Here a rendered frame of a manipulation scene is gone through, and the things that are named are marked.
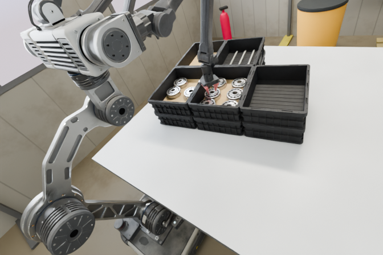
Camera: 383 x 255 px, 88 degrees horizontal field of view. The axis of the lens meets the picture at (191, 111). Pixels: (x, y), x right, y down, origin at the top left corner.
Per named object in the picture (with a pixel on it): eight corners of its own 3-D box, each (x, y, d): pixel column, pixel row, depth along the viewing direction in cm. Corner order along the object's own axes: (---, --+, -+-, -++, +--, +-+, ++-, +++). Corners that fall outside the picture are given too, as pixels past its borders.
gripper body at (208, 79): (200, 82, 123) (197, 72, 118) (215, 76, 124) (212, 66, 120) (204, 87, 118) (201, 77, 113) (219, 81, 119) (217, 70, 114)
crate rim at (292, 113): (307, 118, 87) (308, 114, 85) (239, 111, 101) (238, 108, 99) (310, 67, 111) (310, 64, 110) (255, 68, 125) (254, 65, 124)
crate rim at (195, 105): (239, 111, 101) (238, 108, 99) (187, 107, 115) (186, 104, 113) (255, 68, 125) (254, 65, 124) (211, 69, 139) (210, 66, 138)
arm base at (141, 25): (127, 52, 67) (108, 15, 60) (142, 40, 72) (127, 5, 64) (143, 52, 62) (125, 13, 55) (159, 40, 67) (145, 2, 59)
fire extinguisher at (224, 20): (239, 42, 358) (234, 3, 315) (232, 50, 343) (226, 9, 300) (225, 42, 373) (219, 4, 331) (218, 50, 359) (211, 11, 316)
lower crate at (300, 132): (302, 146, 100) (305, 130, 92) (243, 138, 114) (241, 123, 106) (306, 95, 124) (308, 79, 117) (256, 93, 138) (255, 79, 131)
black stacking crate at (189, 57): (213, 79, 146) (210, 66, 138) (179, 79, 160) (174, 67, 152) (228, 53, 170) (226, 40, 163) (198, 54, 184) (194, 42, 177)
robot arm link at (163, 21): (194, -61, 79) (216, -62, 75) (202, -26, 91) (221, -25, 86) (132, 20, 67) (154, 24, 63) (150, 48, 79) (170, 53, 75)
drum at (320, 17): (339, 54, 256) (354, -10, 209) (329, 74, 234) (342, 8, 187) (300, 51, 285) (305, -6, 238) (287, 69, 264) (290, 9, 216)
